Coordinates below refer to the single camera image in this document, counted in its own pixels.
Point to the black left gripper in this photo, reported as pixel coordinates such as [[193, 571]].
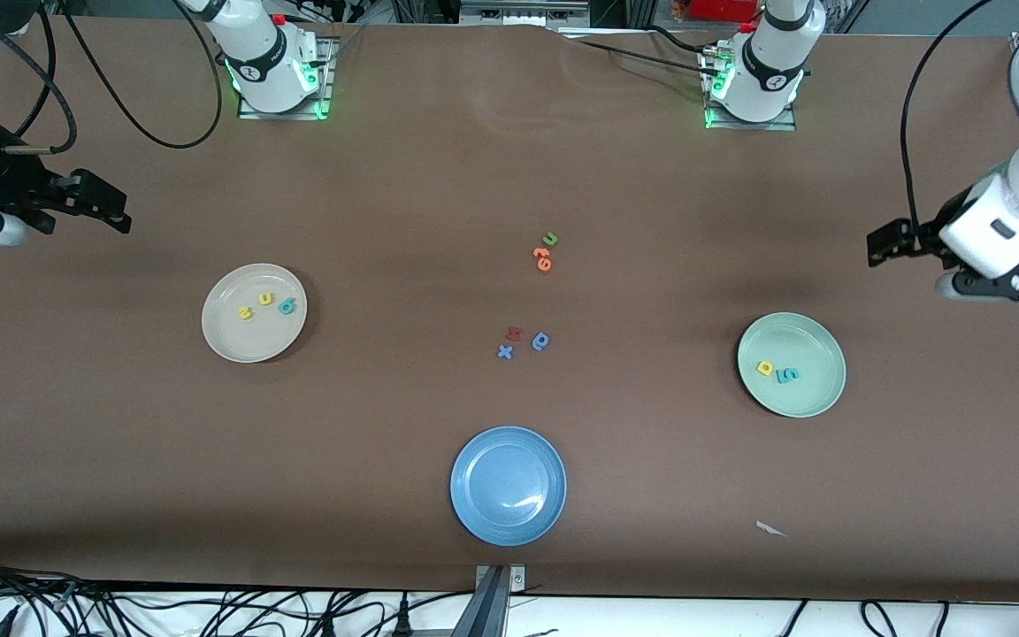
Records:
[[923, 239]]

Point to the teal foam letter b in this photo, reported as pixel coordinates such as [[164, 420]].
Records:
[[282, 309]]

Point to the green round plate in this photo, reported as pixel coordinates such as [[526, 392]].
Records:
[[806, 398]]

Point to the beige round plate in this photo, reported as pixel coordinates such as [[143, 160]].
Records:
[[253, 341]]

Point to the red box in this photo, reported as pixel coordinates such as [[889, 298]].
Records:
[[722, 9]]

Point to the white paper scrap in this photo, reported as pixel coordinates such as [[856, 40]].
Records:
[[769, 528]]

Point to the blue foam letter a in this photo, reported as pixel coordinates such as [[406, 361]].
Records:
[[541, 349]]

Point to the brown table cover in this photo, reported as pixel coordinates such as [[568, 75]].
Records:
[[509, 133]]

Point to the black power plug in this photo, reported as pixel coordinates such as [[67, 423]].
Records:
[[403, 619], [5, 624], [329, 626]]

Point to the blue round plate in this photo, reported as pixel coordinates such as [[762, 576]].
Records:
[[509, 495]]

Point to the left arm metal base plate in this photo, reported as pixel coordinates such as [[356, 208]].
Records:
[[757, 126]]

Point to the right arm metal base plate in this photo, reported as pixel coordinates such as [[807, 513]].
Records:
[[324, 71]]

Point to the grey metal equipment frame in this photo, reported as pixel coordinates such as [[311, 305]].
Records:
[[523, 13]]

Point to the metal table edge bracket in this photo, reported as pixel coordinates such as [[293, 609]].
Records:
[[517, 573]]

